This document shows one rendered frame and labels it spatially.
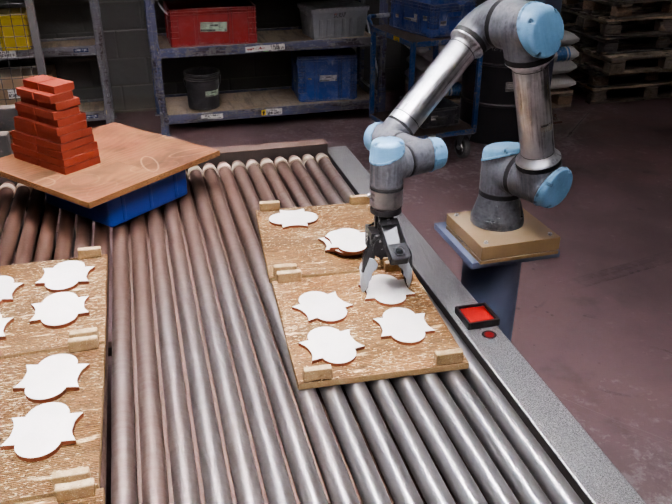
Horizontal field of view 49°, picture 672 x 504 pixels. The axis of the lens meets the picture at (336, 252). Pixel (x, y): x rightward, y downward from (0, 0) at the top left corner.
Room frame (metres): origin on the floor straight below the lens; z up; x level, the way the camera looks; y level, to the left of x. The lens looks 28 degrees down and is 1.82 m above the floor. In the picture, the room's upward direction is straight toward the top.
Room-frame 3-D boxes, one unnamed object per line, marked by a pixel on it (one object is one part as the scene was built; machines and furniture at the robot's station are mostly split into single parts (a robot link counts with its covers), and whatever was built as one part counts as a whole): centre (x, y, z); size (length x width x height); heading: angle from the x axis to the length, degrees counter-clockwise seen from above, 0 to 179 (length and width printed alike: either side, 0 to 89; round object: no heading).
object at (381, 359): (1.37, -0.06, 0.93); 0.41 x 0.35 x 0.02; 12
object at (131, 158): (2.12, 0.71, 1.03); 0.50 x 0.50 x 0.02; 55
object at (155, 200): (2.06, 0.67, 0.97); 0.31 x 0.31 x 0.10; 55
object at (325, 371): (1.15, 0.04, 0.95); 0.06 x 0.02 x 0.03; 102
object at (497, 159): (1.91, -0.47, 1.09); 0.13 x 0.12 x 0.14; 34
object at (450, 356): (1.20, -0.23, 0.95); 0.06 x 0.02 x 0.03; 102
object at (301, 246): (1.78, 0.03, 0.93); 0.41 x 0.35 x 0.02; 10
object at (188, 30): (5.82, 0.97, 0.78); 0.66 x 0.45 x 0.28; 106
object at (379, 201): (1.51, -0.11, 1.16); 0.08 x 0.08 x 0.05
